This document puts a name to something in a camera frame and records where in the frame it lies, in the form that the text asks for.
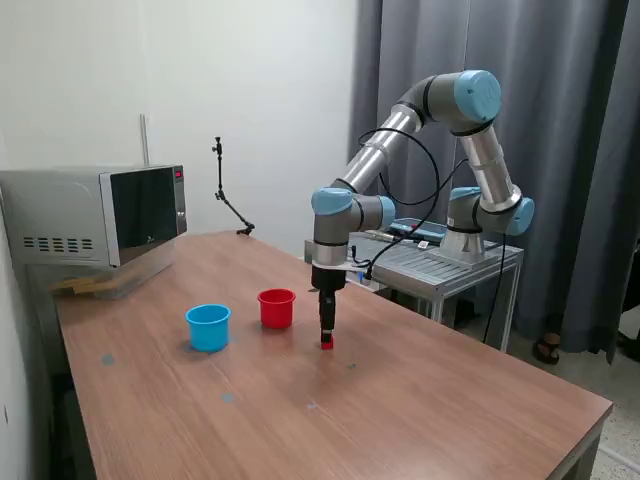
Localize grey metal robot stand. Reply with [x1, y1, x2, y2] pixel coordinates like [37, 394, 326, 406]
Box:
[303, 230, 525, 354]

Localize wooden blocks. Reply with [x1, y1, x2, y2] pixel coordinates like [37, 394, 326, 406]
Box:
[53, 277, 119, 297]

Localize red plastic cup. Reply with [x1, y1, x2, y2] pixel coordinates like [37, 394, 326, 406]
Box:
[257, 288, 297, 331]

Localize silver microwave oven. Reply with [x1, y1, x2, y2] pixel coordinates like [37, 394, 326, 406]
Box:
[0, 164, 189, 269]

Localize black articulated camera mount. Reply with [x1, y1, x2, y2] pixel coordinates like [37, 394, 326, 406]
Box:
[208, 135, 257, 237]

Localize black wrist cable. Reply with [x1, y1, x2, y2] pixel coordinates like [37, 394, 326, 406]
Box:
[348, 128, 472, 281]

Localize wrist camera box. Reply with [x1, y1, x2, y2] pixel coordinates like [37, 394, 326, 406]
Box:
[345, 262, 375, 287]

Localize foot in black sandal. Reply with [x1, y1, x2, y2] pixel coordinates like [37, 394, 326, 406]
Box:
[531, 331, 562, 366]

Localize black power cable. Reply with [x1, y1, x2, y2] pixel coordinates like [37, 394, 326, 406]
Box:
[483, 232, 507, 345]

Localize grey curtain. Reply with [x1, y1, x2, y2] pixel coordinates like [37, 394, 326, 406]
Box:
[346, 0, 640, 365]

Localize blue plastic cup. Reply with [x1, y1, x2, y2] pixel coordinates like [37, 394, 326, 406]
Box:
[184, 302, 232, 352]

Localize blue teach pendant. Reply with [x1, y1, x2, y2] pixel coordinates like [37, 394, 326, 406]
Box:
[388, 217, 447, 240]

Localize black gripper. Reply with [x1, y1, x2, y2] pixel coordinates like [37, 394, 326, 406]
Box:
[309, 266, 347, 346]

